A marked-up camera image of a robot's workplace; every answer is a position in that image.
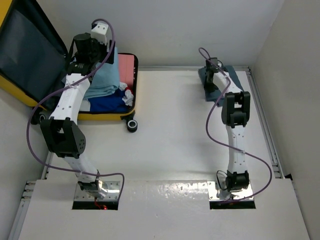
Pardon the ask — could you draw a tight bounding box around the dark grey garment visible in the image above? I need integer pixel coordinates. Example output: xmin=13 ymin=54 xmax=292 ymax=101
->
xmin=198 ymin=65 xmax=244 ymax=103

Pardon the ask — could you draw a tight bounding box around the light blue garment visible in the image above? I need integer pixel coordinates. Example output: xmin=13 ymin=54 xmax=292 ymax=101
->
xmin=83 ymin=47 xmax=120 ymax=100

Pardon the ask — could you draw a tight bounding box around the blue white red shirt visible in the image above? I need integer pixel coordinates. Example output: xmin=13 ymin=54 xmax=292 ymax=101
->
xmin=79 ymin=82 xmax=135 ymax=113

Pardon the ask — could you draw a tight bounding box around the yellow suitcase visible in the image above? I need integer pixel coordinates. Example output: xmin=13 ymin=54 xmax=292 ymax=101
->
xmin=0 ymin=0 xmax=138 ymax=133

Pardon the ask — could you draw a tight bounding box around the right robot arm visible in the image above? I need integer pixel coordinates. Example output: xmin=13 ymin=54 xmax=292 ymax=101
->
xmin=204 ymin=57 xmax=251 ymax=193

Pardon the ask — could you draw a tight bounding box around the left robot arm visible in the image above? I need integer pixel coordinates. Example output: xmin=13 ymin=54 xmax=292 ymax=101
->
xmin=40 ymin=33 xmax=108 ymax=199

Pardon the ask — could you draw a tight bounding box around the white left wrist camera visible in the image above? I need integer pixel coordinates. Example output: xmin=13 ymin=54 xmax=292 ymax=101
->
xmin=90 ymin=22 xmax=109 ymax=46

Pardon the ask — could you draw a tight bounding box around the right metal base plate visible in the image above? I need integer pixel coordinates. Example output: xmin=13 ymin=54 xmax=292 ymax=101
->
xmin=207 ymin=181 xmax=254 ymax=202

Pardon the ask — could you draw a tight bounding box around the metal base plate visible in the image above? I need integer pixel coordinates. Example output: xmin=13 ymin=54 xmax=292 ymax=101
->
xmin=207 ymin=181 xmax=254 ymax=202
xmin=74 ymin=180 xmax=121 ymax=202

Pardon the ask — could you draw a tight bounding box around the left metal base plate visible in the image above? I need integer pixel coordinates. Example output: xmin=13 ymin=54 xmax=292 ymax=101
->
xmin=74 ymin=180 xmax=121 ymax=202

